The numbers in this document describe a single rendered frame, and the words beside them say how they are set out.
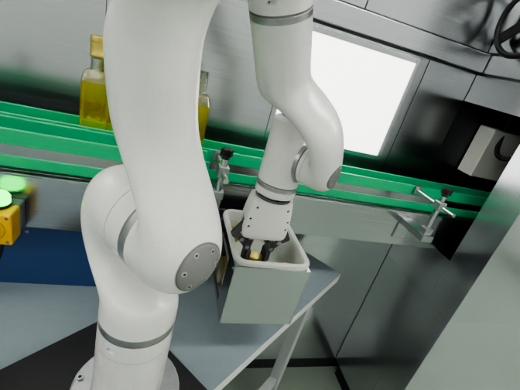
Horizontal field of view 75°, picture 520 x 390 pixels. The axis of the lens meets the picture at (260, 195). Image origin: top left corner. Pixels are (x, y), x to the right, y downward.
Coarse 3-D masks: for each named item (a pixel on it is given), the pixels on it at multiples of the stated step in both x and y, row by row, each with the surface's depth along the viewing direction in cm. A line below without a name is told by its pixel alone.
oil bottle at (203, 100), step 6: (204, 96) 82; (198, 102) 82; (204, 102) 82; (198, 108) 82; (204, 108) 82; (198, 114) 83; (204, 114) 83; (198, 120) 83; (204, 120) 84; (204, 126) 85; (204, 132) 86
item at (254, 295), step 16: (224, 224) 82; (224, 240) 80; (224, 256) 78; (224, 272) 76; (240, 272) 69; (256, 272) 70; (272, 272) 70; (288, 272) 71; (304, 272) 72; (224, 288) 73; (240, 288) 70; (256, 288) 71; (272, 288) 72; (288, 288) 73; (304, 288) 75; (224, 304) 72; (240, 304) 73; (256, 304) 74; (272, 304) 75; (288, 304) 76; (224, 320) 74; (240, 320) 75; (256, 320) 76; (272, 320) 77; (288, 320) 78
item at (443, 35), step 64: (0, 0) 78; (64, 0) 81; (320, 0) 91; (384, 0) 97; (448, 0) 101; (0, 64) 84; (64, 64) 87; (448, 64) 111; (448, 128) 122; (512, 128) 128
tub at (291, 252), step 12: (228, 216) 86; (240, 216) 87; (228, 228) 78; (240, 252) 83; (276, 252) 87; (288, 252) 82; (300, 252) 77; (240, 264) 69; (252, 264) 68; (264, 264) 69; (276, 264) 70; (288, 264) 71; (300, 264) 72
